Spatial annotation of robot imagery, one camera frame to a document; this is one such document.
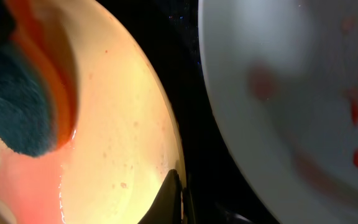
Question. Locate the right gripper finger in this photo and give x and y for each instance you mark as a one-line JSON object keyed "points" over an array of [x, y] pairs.
{"points": [[166, 207]]}

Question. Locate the green and orange sponge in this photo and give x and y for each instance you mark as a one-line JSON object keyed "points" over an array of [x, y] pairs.
{"points": [[37, 97]]}

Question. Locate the light blue plate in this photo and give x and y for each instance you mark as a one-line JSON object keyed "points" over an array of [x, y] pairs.
{"points": [[282, 81]]}

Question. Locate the yellow plate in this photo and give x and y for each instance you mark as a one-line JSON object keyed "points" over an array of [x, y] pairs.
{"points": [[125, 138]]}

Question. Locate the round black tray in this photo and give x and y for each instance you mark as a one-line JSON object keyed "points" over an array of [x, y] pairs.
{"points": [[167, 32]]}

